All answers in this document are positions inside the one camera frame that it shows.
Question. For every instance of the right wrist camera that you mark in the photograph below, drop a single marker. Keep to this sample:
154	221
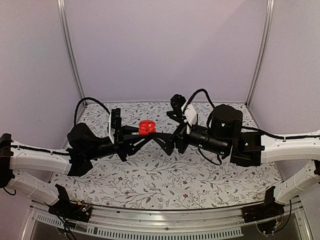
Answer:
179	102

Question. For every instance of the left aluminium frame post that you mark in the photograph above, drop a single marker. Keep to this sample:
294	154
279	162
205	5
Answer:
61	7

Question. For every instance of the floral patterned table mat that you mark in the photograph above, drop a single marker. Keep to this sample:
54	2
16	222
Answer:
150	179

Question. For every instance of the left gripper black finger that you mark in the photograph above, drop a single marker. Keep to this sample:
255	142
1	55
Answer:
135	145
130	130

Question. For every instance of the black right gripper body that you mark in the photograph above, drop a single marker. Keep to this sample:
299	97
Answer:
179	135

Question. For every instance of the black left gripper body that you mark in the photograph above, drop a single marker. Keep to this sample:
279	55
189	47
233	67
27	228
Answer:
119	144

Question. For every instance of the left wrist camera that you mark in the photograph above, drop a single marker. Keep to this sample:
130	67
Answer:
114	123

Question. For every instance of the aluminium frame post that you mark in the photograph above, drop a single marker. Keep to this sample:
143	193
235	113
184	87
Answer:
61	7
267	24

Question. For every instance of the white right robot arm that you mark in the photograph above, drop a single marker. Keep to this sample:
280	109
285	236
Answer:
219	164

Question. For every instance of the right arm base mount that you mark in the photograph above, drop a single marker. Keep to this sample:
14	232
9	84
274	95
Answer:
267	209

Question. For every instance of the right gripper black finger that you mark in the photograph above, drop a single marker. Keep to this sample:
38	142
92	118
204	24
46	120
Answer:
177	116
165	140

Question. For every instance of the right aluminium frame post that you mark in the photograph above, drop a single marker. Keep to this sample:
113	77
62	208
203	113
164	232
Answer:
267	24

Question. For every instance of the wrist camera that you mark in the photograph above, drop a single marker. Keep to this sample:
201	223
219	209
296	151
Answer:
114	123
179	102

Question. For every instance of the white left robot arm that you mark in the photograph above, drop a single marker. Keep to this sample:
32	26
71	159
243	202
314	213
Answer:
74	161

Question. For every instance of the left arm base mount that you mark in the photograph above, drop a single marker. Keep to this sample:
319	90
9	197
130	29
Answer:
79	211

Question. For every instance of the red round charging case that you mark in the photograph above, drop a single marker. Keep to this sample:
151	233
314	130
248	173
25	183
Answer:
146	127

